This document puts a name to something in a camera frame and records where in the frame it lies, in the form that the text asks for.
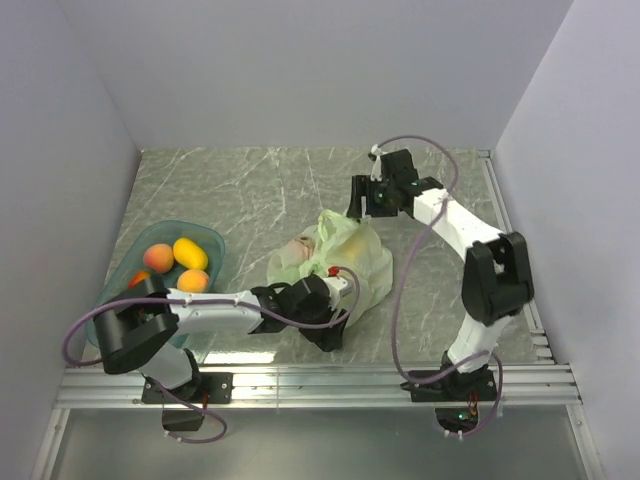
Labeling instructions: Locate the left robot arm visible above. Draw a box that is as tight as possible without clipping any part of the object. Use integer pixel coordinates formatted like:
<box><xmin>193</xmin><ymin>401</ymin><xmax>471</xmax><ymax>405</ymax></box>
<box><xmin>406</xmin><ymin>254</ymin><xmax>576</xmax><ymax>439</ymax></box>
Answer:
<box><xmin>92</xmin><ymin>269</ymin><xmax>360</xmax><ymax>402</ymax></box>

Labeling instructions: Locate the teal plastic tray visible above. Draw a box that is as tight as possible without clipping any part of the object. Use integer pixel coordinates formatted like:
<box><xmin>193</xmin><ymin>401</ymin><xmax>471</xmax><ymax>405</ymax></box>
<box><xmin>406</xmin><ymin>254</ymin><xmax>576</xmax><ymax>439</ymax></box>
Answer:
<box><xmin>84</xmin><ymin>219</ymin><xmax>226</xmax><ymax>351</ymax></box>

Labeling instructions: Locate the green plastic bag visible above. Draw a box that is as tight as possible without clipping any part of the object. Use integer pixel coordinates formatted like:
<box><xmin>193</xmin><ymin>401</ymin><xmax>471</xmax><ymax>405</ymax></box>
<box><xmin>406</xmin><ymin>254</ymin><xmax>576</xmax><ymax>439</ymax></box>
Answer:
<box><xmin>267</xmin><ymin>209</ymin><xmax>393</xmax><ymax>327</ymax></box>

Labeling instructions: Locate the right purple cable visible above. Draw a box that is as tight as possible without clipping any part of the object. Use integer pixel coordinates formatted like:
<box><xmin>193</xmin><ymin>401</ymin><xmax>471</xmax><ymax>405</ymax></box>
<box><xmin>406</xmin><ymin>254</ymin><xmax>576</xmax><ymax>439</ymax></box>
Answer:
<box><xmin>377</xmin><ymin>133</ymin><xmax>504</xmax><ymax>437</ymax></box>

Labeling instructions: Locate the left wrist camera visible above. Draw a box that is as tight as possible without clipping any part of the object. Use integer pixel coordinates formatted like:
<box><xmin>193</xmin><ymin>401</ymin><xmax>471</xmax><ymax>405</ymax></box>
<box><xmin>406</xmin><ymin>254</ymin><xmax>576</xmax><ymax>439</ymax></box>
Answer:
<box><xmin>323</xmin><ymin>266</ymin><xmax>355</xmax><ymax>302</ymax></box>

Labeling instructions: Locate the aluminium rail right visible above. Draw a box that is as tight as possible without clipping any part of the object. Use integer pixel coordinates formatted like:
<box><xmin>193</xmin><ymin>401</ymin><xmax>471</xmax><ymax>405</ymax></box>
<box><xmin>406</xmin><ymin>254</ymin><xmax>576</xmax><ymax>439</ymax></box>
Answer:
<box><xmin>477</xmin><ymin>149</ymin><xmax>557</xmax><ymax>365</ymax></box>

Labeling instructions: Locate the red chili pepper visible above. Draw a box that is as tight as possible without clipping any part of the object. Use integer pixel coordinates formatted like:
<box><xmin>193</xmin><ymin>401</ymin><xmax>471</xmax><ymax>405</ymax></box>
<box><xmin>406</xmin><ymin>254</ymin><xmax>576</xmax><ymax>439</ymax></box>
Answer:
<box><xmin>128</xmin><ymin>270</ymin><xmax>151</xmax><ymax>288</ymax></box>

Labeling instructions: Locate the fruit inside bag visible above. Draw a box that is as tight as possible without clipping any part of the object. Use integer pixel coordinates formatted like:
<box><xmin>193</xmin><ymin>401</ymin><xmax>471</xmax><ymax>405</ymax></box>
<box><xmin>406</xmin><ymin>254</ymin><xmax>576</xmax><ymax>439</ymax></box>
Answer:
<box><xmin>289</xmin><ymin>236</ymin><xmax>315</xmax><ymax>263</ymax></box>

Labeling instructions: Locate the orange peach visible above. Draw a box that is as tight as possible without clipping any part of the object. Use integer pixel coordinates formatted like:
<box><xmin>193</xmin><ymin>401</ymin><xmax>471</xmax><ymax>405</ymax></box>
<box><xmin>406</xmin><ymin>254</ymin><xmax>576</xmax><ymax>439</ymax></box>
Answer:
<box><xmin>176</xmin><ymin>269</ymin><xmax>209</xmax><ymax>293</ymax></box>

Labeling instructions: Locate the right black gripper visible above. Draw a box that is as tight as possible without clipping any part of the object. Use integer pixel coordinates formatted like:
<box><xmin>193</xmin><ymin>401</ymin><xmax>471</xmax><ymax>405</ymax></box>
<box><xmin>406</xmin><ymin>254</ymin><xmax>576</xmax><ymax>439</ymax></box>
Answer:
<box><xmin>345</xmin><ymin>175</ymin><xmax>398</xmax><ymax>219</ymax></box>

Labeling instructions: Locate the yellow mango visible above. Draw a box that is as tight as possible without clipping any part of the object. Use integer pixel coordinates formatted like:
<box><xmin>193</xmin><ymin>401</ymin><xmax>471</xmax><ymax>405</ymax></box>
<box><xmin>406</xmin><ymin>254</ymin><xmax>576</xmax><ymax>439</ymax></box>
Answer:
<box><xmin>172</xmin><ymin>237</ymin><xmax>208</xmax><ymax>270</ymax></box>

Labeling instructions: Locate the aluminium rail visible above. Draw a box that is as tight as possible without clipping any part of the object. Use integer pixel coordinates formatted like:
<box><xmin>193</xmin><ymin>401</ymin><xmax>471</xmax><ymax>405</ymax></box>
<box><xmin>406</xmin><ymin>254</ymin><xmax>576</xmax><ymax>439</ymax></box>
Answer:
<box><xmin>54</xmin><ymin>364</ymin><xmax>582</xmax><ymax>409</ymax></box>
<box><xmin>477</xmin><ymin>149</ymin><xmax>557</xmax><ymax>365</ymax></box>

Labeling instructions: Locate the peach in tray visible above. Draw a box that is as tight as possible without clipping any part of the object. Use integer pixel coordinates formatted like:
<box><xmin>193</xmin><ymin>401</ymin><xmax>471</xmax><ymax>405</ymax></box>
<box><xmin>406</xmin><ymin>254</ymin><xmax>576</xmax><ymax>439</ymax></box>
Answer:
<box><xmin>143</xmin><ymin>243</ymin><xmax>174</xmax><ymax>274</ymax></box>

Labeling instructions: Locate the aluminium rail front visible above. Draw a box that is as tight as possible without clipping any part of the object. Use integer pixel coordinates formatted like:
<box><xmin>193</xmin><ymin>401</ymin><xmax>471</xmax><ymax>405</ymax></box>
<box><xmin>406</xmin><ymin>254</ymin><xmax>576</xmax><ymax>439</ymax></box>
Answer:
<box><xmin>54</xmin><ymin>364</ymin><xmax>582</xmax><ymax>409</ymax></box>

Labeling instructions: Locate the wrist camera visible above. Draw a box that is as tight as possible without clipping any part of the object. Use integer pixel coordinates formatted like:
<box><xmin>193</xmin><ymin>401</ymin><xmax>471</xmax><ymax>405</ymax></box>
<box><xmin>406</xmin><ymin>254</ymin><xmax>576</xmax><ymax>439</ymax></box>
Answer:
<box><xmin>369</xmin><ymin>144</ymin><xmax>385</xmax><ymax>182</ymax></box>
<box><xmin>323</xmin><ymin>266</ymin><xmax>355</xmax><ymax>302</ymax></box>

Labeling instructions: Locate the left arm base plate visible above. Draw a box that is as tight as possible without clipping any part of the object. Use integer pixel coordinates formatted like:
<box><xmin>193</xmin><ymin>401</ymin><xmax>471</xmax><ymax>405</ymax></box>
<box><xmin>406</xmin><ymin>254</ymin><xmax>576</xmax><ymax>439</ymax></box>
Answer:
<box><xmin>141</xmin><ymin>372</ymin><xmax>234</xmax><ymax>405</ymax></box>

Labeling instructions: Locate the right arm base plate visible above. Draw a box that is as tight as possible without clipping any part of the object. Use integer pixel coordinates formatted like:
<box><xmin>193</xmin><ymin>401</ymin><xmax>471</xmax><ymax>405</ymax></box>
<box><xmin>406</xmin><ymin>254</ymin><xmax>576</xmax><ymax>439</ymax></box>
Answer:
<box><xmin>400</xmin><ymin>368</ymin><xmax>498</xmax><ymax>403</ymax></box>

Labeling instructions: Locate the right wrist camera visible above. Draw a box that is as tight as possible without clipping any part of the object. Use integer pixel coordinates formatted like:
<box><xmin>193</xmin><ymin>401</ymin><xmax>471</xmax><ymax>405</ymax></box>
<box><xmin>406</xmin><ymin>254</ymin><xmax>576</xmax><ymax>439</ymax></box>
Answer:
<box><xmin>369</xmin><ymin>144</ymin><xmax>385</xmax><ymax>182</ymax></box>

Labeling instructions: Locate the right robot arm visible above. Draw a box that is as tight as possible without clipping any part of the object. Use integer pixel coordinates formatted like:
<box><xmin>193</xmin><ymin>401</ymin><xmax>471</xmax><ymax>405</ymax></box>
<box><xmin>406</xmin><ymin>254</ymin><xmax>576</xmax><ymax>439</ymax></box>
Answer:
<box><xmin>347</xmin><ymin>146</ymin><xmax>534</xmax><ymax>400</ymax></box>

